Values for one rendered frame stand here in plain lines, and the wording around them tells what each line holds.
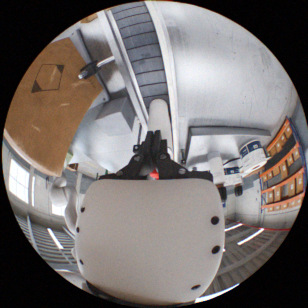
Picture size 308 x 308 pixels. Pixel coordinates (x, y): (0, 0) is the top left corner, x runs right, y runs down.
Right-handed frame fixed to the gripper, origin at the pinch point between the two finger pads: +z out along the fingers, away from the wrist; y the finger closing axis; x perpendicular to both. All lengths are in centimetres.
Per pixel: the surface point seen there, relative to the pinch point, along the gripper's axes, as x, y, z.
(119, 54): 13.8, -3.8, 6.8
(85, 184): -387, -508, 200
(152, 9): 26.3, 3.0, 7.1
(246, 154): -28, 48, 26
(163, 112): -0.5, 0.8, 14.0
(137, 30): 22.2, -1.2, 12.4
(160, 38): 17.1, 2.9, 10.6
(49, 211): -229, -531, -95
